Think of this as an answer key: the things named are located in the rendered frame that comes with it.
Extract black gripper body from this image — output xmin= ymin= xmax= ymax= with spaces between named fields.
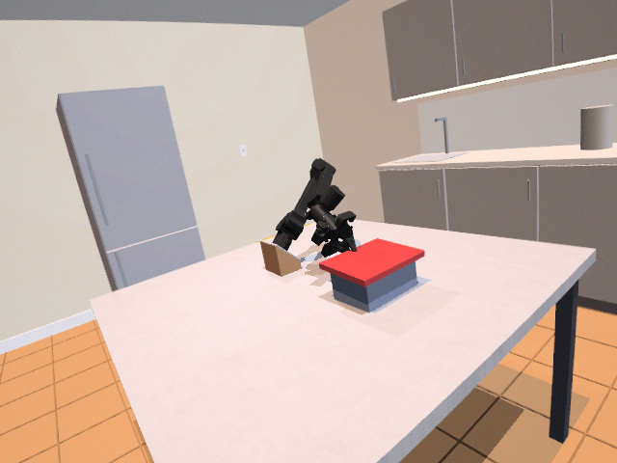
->
xmin=318 ymin=211 xmax=357 ymax=258

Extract red box lid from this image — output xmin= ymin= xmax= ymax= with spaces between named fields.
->
xmin=319 ymin=238 xmax=424 ymax=287

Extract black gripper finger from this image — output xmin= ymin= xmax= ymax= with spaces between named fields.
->
xmin=336 ymin=226 xmax=357 ymax=252
xmin=329 ymin=241 xmax=350 ymax=253

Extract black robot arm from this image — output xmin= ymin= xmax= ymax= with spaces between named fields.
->
xmin=272 ymin=158 xmax=345 ymax=251

